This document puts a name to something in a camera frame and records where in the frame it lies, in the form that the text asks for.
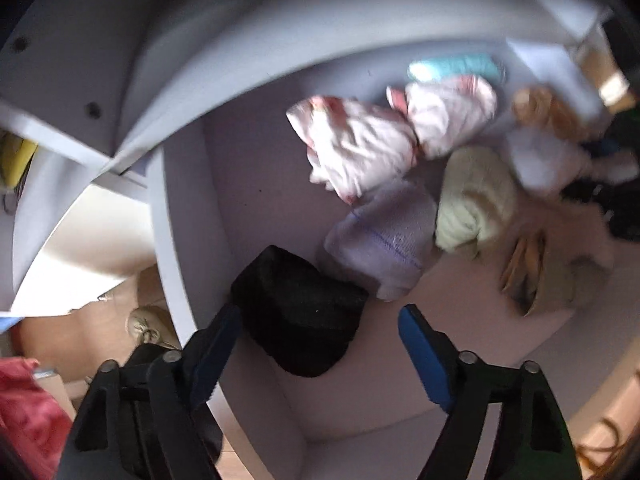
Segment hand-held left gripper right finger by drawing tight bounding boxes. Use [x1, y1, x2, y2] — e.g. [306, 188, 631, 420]
[397, 304, 583, 480]

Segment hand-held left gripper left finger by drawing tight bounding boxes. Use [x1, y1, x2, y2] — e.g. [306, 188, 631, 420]
[57, 302, 246, 480]

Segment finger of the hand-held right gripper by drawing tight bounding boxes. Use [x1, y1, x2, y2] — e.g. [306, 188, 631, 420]
[580, 132, 638, 161]

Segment white cloth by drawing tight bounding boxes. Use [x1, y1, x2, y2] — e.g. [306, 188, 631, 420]
[502, 127, 638, 196]

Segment beige stockings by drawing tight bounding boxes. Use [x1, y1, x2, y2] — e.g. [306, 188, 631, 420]
[511, 85, 591, 143]

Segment black knit hat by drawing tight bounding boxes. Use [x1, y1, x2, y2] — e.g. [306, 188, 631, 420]
[231, 245, 370, 378]

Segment pale green knit hat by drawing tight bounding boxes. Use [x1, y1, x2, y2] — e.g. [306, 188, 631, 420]
[434, 146, 518, 261]

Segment teal cloth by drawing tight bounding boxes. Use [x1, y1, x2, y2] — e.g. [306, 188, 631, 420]
[407, 52, 506, 83]

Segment white drawer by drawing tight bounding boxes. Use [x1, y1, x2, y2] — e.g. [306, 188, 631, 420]
[147, 35, 631, 480]

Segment pink white towel bundle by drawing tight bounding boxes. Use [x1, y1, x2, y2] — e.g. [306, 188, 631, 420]
[286, 75, 498, 206]

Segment beige cloth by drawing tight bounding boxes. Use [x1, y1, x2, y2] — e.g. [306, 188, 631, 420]
[500, 195, 616, 317]

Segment beige shoe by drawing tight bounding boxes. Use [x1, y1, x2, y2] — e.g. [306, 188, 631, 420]
[125, 305, 181, 351]

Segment lilac cloth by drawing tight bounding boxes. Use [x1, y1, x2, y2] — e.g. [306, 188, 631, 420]
[324, 177, 441, 302]

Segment red cloth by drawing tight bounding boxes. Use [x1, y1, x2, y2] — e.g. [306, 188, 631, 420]
[0, 357, 76, 480]

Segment yellow bag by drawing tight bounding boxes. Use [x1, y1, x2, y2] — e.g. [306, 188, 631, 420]
[0, 132, 38, 196]

